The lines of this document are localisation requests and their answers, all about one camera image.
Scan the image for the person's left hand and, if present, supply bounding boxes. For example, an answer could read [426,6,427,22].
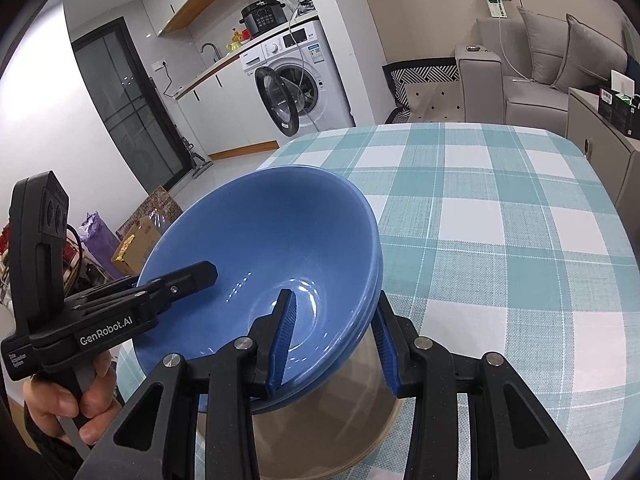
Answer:
[22,352,118,447]

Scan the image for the grey side cabinet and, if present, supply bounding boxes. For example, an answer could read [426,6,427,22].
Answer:
[566,87,640,211]

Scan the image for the white kitchen counter cabinet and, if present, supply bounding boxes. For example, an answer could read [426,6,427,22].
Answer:
[175,50,281,156]

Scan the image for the brown patterned flat box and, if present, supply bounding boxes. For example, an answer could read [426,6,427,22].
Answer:
[116,185,182,241]

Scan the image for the grey sofa cushion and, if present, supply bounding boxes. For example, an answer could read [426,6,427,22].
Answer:
[516,6,571,86]
[550,13,628,92]

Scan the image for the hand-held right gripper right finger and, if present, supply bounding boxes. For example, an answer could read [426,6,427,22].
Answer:
[370,290,591,480]

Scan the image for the white upright box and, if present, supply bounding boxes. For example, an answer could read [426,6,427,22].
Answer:
[611,70,636,98]

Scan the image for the black open box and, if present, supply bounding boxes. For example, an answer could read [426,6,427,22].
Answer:
[597,87,640,140]

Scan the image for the dark glass door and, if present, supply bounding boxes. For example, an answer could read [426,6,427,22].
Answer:
[71,16,183,193]

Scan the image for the white washing machine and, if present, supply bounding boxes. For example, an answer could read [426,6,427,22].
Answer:
[239,12,357,142]

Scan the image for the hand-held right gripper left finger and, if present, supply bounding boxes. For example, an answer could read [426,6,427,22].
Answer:
[72,288,299,480]

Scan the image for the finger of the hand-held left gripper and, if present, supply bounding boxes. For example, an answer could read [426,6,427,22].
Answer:
[64,275,152,312]
[75,261,219,327]

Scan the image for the grey fabric sofa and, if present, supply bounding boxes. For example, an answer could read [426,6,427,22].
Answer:
[454,15,640,126]

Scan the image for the yellow cardboard box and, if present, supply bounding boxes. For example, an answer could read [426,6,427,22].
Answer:
[111,217,162,277]

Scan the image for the teal white checked tablecloth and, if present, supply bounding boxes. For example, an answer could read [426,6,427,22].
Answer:
[115,121,621,480]

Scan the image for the white charging cable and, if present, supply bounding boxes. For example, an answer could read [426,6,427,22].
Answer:
[497,16,531,83]

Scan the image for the cluttered storage rack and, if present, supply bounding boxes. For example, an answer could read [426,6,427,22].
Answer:
[0,220,108,306]

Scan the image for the black pressure cooker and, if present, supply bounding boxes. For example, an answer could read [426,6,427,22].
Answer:
[239,0,290,38]

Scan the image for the grey hanging cable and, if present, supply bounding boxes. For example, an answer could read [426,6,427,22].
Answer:
[235,0,321,133]

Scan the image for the purple plastic bag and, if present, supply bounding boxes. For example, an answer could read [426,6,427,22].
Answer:
[80,212,123,281]

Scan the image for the black white patterned mat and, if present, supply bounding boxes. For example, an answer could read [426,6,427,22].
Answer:
[382,59,461,125]

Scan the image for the grey stick vacuum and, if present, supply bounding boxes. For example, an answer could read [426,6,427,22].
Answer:
[172,90,213,178]

